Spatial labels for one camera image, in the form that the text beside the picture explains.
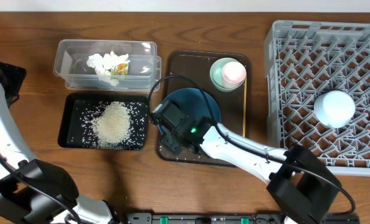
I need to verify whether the white rice pile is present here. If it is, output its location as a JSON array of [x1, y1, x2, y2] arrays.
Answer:
[[78, 101, 147, 151]]

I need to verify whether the mint green bowl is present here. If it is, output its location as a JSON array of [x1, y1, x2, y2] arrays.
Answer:
[[210, 58, 244, 92]]

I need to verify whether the wooden chopstick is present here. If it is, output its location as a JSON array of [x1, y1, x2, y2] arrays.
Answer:
[[242, 77, 247, 137]]

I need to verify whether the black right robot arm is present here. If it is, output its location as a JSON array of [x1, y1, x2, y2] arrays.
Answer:
[[151, 101, 341, 223]]

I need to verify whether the black plastic tray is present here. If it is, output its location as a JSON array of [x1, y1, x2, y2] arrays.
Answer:
[[58, 93, 149, 148]]

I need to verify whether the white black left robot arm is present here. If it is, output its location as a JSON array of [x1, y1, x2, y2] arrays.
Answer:
[[0, 62, 120, 223]]

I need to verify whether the white tissue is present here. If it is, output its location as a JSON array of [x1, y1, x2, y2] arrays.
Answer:
[[87, 51, 130, 71], [95, 70, 120, 86]]

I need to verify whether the light blue white bowl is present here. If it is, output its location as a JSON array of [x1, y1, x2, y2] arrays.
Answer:
[[314, 90, 356, 128]]

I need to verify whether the green orange snack wrapper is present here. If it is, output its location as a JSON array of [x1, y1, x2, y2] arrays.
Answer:
[[110, 63, 129, 76]]

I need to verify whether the grey dishwasher rack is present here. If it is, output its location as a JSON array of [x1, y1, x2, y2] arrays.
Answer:
[[264, 21, 370, 177]]

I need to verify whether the pink cup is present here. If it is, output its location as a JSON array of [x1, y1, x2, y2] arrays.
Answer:
[[222, 62, 247, 88]]

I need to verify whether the clear plastic bin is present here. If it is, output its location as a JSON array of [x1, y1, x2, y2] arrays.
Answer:
[[54, 39, 161, 91]]

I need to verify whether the dark blue plate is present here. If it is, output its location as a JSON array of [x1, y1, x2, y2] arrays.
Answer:
[[161, 88, 221, 123]]

